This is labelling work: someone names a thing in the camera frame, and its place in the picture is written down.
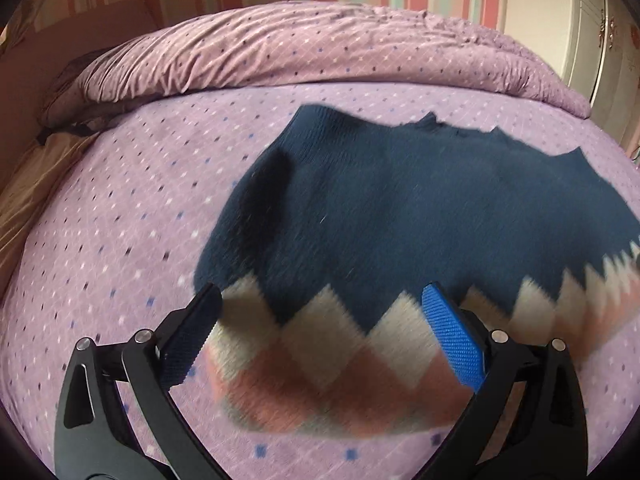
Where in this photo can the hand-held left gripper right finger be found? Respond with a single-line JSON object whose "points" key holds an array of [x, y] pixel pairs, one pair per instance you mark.
{"points": [[457, 340]]}

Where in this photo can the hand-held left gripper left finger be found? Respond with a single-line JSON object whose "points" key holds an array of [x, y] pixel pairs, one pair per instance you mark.
{"points": [[187, 342]]}

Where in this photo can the navy diamond-pattern knit sweater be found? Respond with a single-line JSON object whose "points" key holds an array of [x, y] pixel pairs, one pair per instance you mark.
{"points": [[400, 200]]}

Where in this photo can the purple dotted bed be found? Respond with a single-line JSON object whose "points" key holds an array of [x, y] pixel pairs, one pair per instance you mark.
{"points": [[125, 240]]}

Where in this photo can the tan pillow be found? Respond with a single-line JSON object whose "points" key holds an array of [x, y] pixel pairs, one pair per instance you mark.
{"points": [[35, 185]]}

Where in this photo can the dark brown pillow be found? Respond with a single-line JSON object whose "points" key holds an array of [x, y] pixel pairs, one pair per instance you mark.
{"points": [[70, 85]]}

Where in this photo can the purple dotted duvet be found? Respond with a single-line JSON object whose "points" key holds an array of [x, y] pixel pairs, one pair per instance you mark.
{"points": [[300, 45]]}

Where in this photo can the white ornate wardrobe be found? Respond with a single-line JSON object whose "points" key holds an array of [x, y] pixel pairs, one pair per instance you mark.
{"points": [[600, 35]]}

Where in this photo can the beige window curtain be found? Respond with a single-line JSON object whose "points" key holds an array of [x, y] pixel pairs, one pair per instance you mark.
{"points": [[25, 15]]}

